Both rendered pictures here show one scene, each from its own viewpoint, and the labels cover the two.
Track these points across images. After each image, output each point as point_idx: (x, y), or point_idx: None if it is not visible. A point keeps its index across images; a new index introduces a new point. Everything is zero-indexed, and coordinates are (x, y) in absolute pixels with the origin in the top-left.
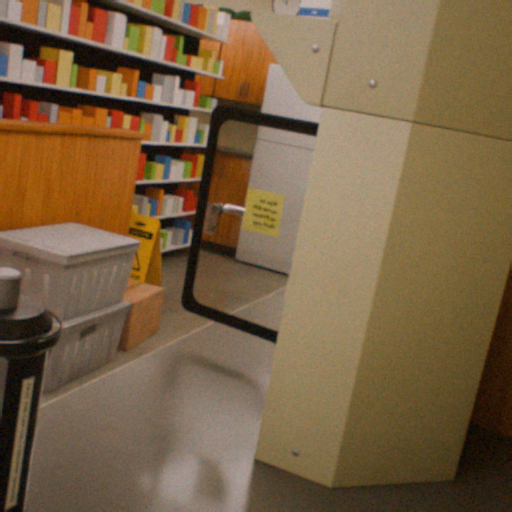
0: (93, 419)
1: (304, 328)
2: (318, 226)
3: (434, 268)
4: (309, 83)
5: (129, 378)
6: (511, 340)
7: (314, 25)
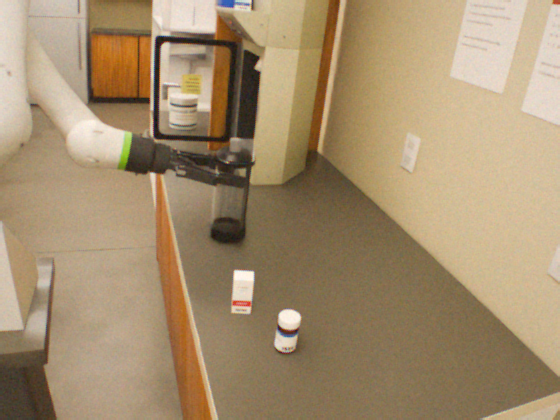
0: (190, 193)
1: (266, 131)
2: (268, 92)
3: (302, 98)
4: (260, 38)
5: (172, 175)
6: None
7: (260, 15)
